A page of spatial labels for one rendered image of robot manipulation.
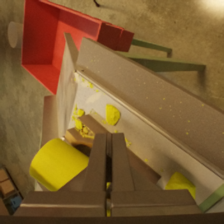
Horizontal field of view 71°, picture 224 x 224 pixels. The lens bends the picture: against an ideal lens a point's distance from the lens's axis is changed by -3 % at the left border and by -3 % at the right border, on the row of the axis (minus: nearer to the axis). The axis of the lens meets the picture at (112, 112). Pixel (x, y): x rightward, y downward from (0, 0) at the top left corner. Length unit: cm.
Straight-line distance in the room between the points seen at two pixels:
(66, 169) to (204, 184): 18
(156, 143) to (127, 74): 11
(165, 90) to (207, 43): 102
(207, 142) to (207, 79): 101
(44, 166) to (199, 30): 117
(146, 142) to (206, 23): 108
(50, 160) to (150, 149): 14
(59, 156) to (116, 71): 15
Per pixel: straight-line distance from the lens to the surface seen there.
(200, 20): 127
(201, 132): 22
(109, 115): 26
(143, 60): 43
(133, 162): 25
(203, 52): 123
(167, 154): 24
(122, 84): 25
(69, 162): 23
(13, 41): 259
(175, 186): 23
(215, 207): 26
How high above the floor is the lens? 120
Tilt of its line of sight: 48 degrees down
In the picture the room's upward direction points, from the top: 108 degrees counter-clockwise
